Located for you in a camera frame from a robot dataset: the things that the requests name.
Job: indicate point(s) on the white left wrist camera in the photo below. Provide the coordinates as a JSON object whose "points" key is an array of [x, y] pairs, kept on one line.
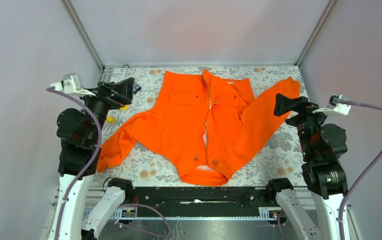
{"points": [[71, 85]]}

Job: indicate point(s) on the yellow toy block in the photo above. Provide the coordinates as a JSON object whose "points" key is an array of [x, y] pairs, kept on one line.
{"points": [[110, 119]]}

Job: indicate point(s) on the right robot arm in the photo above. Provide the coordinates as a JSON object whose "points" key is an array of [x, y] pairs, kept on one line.
{"points": [[322, 145]]}

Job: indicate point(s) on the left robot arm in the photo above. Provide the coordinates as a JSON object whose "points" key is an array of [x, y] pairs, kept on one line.
{"points": [[80, 133]]}

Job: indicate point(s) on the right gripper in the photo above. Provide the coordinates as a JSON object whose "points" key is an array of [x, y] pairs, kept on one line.
{"points": [[283, 103]]}

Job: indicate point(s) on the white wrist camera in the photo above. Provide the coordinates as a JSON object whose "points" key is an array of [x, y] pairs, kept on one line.
{"points": [[335, 107], [71, 85]]}

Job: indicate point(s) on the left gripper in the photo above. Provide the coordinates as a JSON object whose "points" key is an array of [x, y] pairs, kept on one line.
{"points": [[123, 90]]}

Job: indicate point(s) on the orange zip jacket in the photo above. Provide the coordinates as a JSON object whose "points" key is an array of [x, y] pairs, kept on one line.
{"points": [[206, 126]]}

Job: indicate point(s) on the floral table mat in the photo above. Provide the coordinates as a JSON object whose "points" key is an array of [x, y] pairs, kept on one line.
{"points": [[281, 156]]}

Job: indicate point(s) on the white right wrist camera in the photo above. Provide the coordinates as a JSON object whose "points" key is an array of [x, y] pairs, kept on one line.
{"points": [[335, 107]]}

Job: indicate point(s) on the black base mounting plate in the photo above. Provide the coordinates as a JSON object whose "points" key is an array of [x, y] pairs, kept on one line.
{"points": [[201, 202]]}

